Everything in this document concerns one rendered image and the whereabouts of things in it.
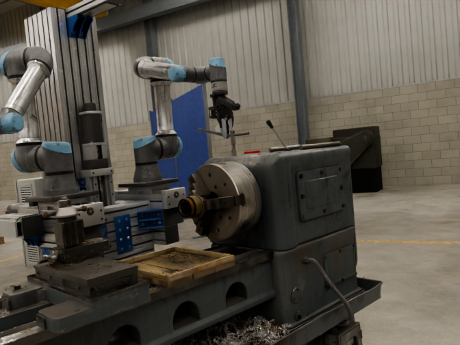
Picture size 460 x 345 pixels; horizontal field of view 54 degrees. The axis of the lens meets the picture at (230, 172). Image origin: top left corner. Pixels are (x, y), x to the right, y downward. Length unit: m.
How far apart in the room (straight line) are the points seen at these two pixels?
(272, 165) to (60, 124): 1.06
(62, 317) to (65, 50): 1.43
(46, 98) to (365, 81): 10.28
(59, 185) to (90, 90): 0.58
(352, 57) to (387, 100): 1.41
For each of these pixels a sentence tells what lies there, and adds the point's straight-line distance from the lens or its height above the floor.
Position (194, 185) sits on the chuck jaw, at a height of 1.16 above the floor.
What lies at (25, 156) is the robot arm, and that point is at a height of 1.34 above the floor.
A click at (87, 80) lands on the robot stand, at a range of 2.39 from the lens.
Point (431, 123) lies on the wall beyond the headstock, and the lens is 11.67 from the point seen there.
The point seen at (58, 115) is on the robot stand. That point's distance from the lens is 2.32.
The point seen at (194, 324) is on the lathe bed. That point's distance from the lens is 1.62.
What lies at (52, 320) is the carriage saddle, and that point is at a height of 0.90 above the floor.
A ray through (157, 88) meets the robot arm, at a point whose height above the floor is 1.64.
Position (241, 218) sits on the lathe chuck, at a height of 1.02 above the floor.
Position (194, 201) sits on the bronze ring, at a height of 1.10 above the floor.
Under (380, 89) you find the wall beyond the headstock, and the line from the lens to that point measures 11.88.
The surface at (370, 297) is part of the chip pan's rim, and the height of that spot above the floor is 0.55.
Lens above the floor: 1.29
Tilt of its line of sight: 3 degrees down
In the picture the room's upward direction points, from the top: 5 degrees counter-clockwise
